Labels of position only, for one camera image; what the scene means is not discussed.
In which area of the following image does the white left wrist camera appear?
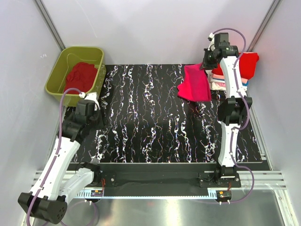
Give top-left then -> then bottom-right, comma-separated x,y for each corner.
79,92 -> 100,111

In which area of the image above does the aluminium extrusion rail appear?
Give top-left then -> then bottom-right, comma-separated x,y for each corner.
34,169 -> 286,189

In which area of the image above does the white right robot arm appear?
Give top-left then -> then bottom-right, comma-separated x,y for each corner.
199,30 -> 253,187

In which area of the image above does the right orange connector box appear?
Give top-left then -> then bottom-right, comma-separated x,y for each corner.
217,190 -> 232,199

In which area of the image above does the dark red crumpled shirt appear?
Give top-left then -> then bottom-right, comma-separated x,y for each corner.
64,62 -> 98,93

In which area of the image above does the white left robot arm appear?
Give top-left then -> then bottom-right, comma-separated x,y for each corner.
17,98 -> 103,224

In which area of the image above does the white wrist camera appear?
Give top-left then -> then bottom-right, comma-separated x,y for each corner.
207,33 -> 215,51
79,92 -> 100,111

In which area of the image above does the right corner aluminium post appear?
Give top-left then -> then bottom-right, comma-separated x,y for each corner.
247,0 -> 282,52

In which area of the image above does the corner aluminium post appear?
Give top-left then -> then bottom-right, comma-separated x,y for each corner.
33,0 -> 66,51
247,0 -> 282,52

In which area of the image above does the left corner aluminium post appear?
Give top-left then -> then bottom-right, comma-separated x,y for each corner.
33,0 -> 66,51

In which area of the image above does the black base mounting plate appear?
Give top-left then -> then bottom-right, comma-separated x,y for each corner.
95,163 -> 241,198

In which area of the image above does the orange connector box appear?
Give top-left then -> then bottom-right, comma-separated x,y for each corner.
217,190 -> 232,199
91,190 -> 103,197

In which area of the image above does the bright pink t-shirt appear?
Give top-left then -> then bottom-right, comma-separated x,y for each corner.
177,64 -> 211,102

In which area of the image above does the olive green plastic bin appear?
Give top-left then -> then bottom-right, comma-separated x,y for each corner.
45,46 -> 106,101

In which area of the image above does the left orange connector box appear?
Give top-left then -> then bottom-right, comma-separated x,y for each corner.
91,190 -> 103,197

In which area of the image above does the red folded t-shirt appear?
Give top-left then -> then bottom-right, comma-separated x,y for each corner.
211,52 -> 260,80

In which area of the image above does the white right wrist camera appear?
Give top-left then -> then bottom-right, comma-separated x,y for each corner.
207,33 -> 215,51

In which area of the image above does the white slotted cable duct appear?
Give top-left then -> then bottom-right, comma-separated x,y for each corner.
75,189 -> 217,200

